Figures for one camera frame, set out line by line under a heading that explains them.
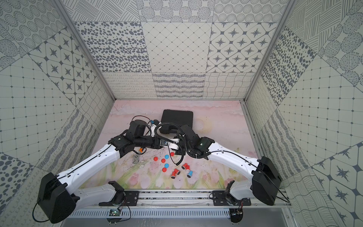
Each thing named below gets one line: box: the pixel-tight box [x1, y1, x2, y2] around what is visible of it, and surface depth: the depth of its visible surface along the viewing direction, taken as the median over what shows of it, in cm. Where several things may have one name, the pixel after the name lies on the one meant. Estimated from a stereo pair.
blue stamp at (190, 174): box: [186, 170, 194, 178], surface depth 83 cm
